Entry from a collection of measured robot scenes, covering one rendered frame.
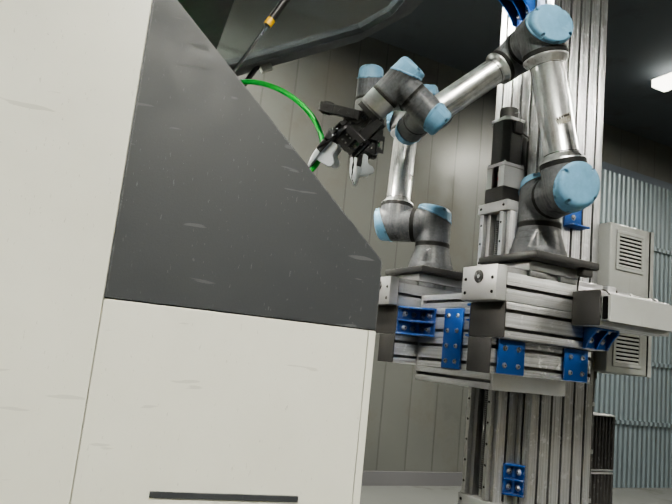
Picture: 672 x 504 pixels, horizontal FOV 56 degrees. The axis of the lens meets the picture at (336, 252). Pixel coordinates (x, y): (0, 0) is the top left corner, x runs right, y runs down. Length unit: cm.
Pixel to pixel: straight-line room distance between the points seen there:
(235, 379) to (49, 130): 62
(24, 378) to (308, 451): 58
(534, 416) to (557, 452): 14
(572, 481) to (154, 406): 128
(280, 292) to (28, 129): 59
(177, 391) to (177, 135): 53
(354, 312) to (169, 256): 42
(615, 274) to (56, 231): 160
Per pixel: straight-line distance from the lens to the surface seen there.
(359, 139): 160
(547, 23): 178
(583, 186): 167
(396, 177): 226
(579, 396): 210
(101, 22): 146
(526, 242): 175
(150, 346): 132
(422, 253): 214
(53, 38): 145
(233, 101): 143
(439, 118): 160
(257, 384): 136
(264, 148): 141
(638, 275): 224
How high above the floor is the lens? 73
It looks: 9 degrees up
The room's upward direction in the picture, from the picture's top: 6 degrees clockwise
